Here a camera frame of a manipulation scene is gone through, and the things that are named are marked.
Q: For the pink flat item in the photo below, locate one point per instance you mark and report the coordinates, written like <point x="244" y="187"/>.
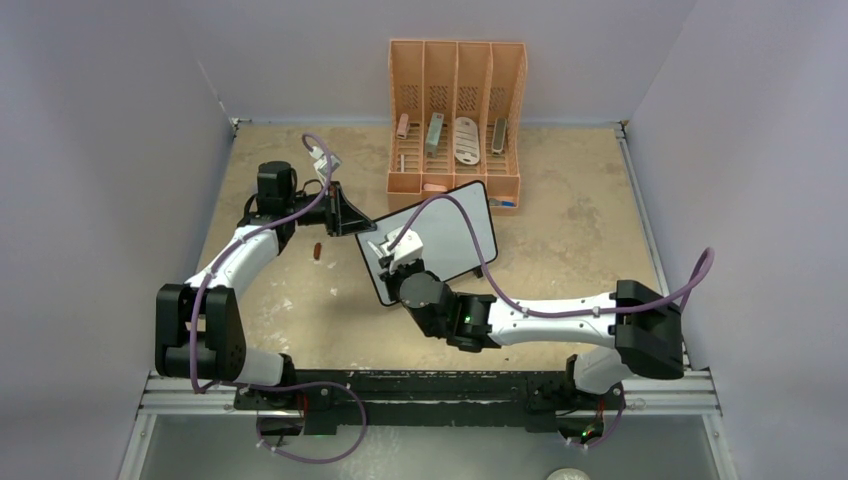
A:
<point x="429" y="187"/>

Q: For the black framed whiteboard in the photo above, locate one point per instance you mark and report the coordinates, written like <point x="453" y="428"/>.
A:
<point x="448" y="250"/>

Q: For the grey eraser block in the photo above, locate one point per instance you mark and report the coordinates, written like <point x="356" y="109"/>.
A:
<point x="498" y="138"/>

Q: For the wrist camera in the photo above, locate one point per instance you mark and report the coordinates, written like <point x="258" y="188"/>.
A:
<point x="401" y="248"/>
<point x="323" y="164"/>

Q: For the white red marker pen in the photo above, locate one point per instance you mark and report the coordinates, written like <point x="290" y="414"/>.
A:
<point x="378" y="250"/>

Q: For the white oval perforated plate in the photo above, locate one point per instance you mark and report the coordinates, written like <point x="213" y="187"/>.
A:
<point x="466" y="141"/>

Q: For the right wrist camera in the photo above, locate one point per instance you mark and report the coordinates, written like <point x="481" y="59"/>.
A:
<point x="401" y="248"/>

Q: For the grey green box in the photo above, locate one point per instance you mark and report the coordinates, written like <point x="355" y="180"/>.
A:
<point x="433" y="134"/>

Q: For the white round object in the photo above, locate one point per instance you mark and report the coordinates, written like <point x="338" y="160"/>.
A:
<point x="568" y="474"/>

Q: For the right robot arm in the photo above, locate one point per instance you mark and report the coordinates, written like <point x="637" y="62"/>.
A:
<point x="632" y="330"/>

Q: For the black aluminium base frame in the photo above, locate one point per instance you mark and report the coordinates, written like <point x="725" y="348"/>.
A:
<point x="538" y="401"/>

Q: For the blue grey small item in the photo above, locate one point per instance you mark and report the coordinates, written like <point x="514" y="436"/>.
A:
<point x="494" y="202"/>

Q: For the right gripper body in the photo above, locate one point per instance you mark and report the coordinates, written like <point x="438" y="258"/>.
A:
<point x="401" y="272"/>

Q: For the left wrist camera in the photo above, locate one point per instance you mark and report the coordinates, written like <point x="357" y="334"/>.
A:
<point x="323" y="164"/>

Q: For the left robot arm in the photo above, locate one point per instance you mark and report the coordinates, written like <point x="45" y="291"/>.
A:
<point x="199" y="332"/>

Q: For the peach plastic desk organizer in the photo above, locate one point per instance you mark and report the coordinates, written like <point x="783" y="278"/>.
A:
<point x="456" y="111"/>

